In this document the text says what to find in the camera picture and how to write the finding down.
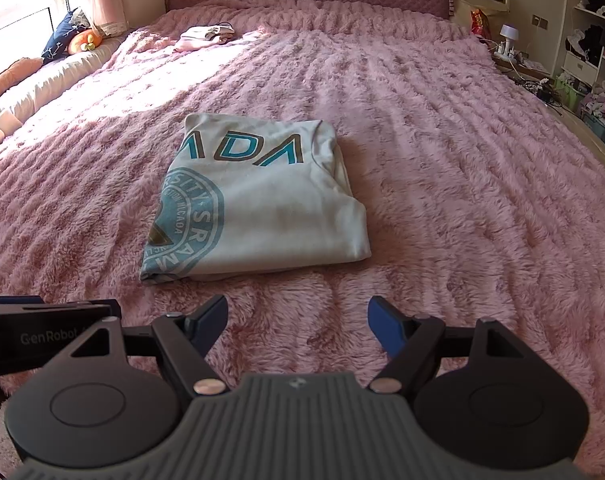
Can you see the wall socket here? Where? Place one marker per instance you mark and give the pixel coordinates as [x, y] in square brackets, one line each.
[540, 21]

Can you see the peach pillow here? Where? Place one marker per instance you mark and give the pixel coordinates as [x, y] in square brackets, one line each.
[10, 80]

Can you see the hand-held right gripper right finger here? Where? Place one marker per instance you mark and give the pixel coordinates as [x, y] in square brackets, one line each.
[387, 322]

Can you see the folded pale pink clothes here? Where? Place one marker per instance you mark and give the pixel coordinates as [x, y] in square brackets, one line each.
[205, 37]

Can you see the white printed sweatshirt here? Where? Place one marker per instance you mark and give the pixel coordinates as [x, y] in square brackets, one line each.
[272, 210]

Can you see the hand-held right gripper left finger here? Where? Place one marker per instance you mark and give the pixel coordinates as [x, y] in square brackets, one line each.
[210, 317]

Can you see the navy floral pillow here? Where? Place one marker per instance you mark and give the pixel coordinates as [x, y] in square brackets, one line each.
[62, 35]

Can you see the blue storage bin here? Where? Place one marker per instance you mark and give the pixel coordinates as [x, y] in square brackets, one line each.
[598, 129]

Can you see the green storage bin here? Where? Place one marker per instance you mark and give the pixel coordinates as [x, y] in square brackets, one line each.
[572, 94]

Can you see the pink fluffy blanket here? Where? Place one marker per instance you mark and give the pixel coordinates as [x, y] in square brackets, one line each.
[457, 185]

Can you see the red snack bag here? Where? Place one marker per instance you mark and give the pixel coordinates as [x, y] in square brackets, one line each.
[480, 25]

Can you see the white power strip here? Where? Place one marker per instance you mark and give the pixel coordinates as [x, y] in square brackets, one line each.
[511, 54]

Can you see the orange plush toy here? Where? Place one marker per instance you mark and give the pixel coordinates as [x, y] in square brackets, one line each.
[85, 41]

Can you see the cream window seat cushion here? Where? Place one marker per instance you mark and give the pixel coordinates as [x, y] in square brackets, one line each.
[57, 75]

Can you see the wooden bedside table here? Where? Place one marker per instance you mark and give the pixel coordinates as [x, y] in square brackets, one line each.
[527, 67]

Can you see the white bedside lamp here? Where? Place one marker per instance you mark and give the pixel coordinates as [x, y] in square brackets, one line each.
[509, 37]

